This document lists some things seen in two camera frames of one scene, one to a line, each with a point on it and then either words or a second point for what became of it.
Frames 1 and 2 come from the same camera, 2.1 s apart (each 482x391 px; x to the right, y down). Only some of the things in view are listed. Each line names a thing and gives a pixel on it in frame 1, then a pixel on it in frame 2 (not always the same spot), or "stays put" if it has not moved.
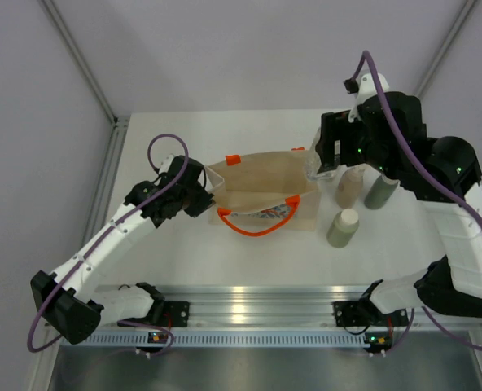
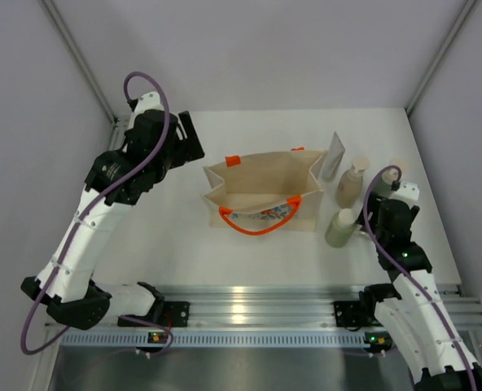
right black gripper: x=332 y=125 → x=373 y=206
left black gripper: x=204 y=202 → x=189 y=151
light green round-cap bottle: x=343 y=228 stays put
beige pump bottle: x=349 y=187 stays put
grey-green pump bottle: x=379 y=192 stays put
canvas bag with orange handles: x=264 y=194 stays put
